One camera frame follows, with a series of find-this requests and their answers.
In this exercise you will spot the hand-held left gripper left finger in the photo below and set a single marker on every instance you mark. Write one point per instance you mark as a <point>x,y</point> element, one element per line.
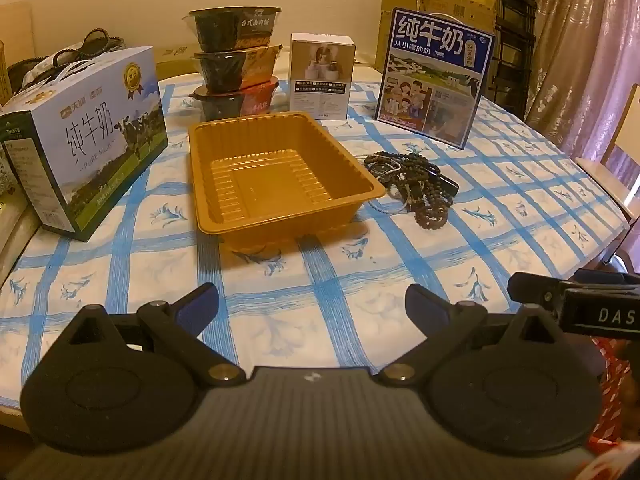
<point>197,306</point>

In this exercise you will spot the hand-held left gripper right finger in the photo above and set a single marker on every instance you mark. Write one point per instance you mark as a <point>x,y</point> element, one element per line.
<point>425,306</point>

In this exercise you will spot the middle black instant bowl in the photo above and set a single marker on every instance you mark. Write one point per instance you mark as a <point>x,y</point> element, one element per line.
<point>235,67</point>

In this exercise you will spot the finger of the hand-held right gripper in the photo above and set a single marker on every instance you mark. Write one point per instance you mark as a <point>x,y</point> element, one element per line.
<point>532,290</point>

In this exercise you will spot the blue checked tablecloth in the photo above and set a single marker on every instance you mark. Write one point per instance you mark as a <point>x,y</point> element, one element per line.
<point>500,220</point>

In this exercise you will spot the open brown cardboard box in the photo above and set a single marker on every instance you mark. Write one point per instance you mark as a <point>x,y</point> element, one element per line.
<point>457,5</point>

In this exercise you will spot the dark blue cartoon milk carton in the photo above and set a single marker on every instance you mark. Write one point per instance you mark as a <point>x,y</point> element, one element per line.
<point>435,80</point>

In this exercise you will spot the wooden chair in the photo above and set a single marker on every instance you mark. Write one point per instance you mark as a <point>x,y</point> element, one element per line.
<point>622,160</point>

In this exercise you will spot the light blue cow milk carton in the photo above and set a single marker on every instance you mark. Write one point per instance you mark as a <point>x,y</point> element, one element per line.
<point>95,145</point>

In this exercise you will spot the bottom black instant bowl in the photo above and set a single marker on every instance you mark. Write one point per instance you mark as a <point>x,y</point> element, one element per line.
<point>235,102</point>

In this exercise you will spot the pink patterned curtain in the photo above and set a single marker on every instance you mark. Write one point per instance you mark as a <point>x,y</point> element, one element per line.
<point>585,45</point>

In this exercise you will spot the golden plastic tray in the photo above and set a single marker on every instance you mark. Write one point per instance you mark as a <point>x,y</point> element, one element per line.
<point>280,180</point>

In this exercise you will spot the black instant meal bowl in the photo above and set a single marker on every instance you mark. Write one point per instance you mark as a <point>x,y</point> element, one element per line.
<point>230,27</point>

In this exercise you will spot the black folding rack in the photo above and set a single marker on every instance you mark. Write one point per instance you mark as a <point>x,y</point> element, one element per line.
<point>515,35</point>

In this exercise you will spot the flat brown cardboard box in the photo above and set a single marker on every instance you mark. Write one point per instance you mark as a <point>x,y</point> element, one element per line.
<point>175,60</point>

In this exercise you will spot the small white product box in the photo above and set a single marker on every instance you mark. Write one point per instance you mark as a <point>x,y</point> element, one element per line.
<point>322,80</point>

